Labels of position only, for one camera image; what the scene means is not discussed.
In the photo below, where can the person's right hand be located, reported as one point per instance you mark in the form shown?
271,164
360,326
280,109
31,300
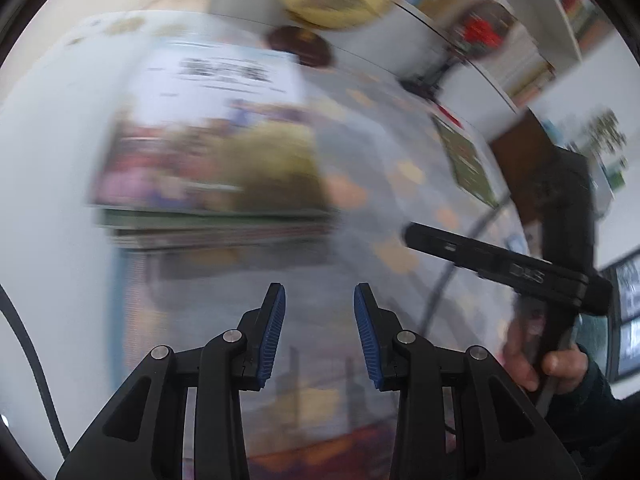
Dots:
520,355

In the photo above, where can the red tassel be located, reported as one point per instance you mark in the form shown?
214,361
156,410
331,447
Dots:
447,114

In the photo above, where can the brown wooden cabinet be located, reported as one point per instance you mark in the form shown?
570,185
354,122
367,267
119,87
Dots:
515,150

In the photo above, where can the black fan stand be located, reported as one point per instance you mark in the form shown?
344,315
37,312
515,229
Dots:
435,77

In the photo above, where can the plant in tall vase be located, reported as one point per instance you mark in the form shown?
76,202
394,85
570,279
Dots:
600,132

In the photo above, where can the row of pale books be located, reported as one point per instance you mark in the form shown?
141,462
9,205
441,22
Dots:
525,75

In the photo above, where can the purple floral cloth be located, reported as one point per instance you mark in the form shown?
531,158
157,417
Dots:
325,452

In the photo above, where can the person's right forearm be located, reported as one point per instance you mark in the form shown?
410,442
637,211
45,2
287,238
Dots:
600,425

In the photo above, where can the window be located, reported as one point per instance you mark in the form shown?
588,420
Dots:
627,310

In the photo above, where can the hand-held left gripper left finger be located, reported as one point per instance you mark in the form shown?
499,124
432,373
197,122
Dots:
272,340

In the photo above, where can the green box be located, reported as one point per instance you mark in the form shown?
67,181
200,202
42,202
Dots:
615,175

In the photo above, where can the row of red green books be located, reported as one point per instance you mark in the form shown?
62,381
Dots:
580,10

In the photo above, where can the round embroidered flower fan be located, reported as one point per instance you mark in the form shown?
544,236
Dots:
480,30

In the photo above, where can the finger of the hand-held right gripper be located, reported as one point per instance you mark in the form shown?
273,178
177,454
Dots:
450,245

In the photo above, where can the white bookshelf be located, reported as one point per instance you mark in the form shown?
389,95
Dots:
545,5

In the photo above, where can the stack of books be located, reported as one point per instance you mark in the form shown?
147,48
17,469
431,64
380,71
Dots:
210,160

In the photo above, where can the teal leaf-print book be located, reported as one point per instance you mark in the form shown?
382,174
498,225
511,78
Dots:
467,160

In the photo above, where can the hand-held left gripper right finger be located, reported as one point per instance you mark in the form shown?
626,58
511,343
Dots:
367,340

